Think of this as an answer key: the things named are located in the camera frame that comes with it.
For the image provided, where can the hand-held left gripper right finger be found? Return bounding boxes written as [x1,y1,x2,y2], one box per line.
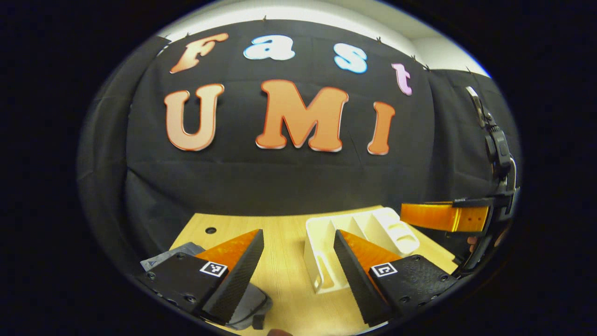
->
[333,229,461,327]

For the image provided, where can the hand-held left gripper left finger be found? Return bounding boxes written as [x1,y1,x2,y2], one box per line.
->
[135,229,265,326]

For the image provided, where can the grey schoolbag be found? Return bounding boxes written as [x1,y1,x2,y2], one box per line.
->
[140,242,274,331]

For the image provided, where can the white bookshelf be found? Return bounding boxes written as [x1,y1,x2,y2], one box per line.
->
[304,207,420,294]

